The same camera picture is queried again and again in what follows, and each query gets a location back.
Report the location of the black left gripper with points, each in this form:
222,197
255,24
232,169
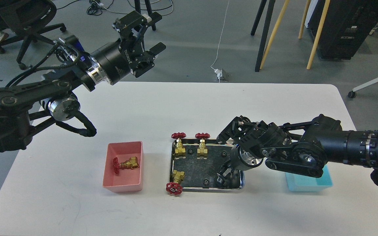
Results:
112,62

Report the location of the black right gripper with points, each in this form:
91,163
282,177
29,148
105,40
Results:
238,160

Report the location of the brass valve red wheel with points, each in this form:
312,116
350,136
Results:
130,164

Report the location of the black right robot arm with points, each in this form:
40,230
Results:
301,148

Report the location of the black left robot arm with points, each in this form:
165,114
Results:
41,97

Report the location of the brass valve top middle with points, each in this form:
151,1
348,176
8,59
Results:
202,151

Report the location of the brass valve bottom left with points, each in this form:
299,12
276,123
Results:
174,186

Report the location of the brass valve top left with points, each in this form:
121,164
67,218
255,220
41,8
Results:
179,150

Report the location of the blue plastic box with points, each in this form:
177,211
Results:
299,183

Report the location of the pink plastic box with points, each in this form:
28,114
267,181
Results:
127,180

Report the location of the steel tray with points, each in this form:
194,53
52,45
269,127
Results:
196,170

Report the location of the black and wood easel legs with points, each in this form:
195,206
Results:
264,49

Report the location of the black office chair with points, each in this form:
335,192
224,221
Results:
28,19

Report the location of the black cabinet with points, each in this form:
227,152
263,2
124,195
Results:
346,26

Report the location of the white power adapter with cable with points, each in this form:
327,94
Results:
217,71

